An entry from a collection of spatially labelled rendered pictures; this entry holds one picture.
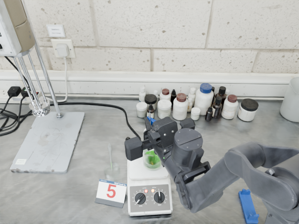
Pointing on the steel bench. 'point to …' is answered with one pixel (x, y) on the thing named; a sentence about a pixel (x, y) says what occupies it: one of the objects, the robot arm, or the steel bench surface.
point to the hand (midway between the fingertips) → (151, 126)
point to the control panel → (150, 204)
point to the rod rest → (248, 207)
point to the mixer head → (14, 30)
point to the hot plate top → (141, 173)
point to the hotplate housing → (148, 185)
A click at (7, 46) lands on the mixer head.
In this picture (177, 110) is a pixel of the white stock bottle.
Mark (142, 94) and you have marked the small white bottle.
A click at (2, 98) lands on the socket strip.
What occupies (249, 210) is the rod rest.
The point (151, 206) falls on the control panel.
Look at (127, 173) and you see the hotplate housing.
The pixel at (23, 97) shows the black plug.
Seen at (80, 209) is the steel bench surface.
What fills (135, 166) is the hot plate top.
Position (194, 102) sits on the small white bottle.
